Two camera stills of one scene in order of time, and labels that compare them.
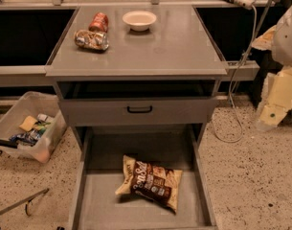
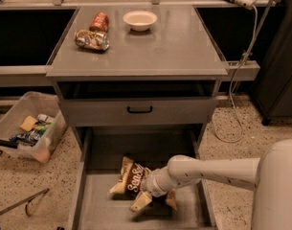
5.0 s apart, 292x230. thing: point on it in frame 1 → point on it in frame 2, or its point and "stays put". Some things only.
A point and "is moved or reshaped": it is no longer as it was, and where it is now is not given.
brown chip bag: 143,179 is moved or reshaped
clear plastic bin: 31,126 stays put
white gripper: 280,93 → 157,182
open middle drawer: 97,167 stays put
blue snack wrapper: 29,137 stays put
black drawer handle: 140,111 stays put
